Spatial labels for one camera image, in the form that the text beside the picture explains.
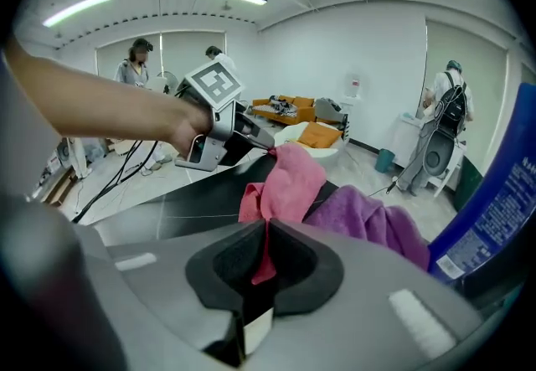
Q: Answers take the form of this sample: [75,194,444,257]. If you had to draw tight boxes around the person's left hand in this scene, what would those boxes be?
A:
[170,107,213,157]

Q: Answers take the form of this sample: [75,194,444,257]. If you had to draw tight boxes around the teal waste bin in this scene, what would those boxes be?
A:
[374,148,396,174]

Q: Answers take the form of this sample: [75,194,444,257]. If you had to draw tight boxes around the white water dispenser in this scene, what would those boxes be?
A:
[340,72,363,120]

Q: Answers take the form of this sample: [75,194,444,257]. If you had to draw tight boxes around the black backpack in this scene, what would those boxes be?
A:
[435,71,468,128]

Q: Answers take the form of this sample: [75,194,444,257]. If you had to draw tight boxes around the orange cushion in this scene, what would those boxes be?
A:
[298,121,344,150]

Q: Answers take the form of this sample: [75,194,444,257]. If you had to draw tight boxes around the white side table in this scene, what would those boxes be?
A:
[394,111,425,166]

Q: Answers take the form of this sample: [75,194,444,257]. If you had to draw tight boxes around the white round chair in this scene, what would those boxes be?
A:
[274,121,349,170]

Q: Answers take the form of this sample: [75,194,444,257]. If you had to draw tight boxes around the white standing fan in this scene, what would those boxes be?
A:
[160,70,180,95]

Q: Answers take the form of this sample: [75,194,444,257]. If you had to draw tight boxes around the wooden boards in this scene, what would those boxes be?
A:
[40,170,79,208]

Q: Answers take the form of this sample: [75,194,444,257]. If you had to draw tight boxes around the pink towel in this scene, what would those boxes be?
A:
[237,142,327,286]

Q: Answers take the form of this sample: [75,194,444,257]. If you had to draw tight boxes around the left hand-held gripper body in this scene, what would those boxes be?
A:
[174,60,252,172]

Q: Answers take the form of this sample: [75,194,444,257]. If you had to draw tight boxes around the black sink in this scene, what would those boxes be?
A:
[74,154,338,245]

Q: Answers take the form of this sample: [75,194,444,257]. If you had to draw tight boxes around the blue plastic bottle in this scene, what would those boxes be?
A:
[426,82,536,293]

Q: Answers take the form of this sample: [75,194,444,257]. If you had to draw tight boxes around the person's left forearm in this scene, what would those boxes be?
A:
[3,37,198,152]

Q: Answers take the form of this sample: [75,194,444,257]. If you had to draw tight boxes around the grey office chair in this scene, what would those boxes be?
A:
[314,97,349,140]

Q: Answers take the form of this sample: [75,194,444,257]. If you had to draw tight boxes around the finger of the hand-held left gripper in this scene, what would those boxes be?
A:
[233,121,277,152]
[238,111,271,137]

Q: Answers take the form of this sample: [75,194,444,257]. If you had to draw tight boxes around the orange sofa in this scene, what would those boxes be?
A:
[251,95,317,126]

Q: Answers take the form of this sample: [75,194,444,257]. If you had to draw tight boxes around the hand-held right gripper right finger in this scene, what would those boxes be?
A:
[270,218,345,317]

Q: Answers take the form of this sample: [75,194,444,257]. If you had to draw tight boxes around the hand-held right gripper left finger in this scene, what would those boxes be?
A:
[185,219,273,314]

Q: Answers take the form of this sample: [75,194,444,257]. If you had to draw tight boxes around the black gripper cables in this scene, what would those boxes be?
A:
[70,138,160,224]

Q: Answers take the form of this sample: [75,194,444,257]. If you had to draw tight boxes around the purple towel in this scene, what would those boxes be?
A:
[303,184,431,272]

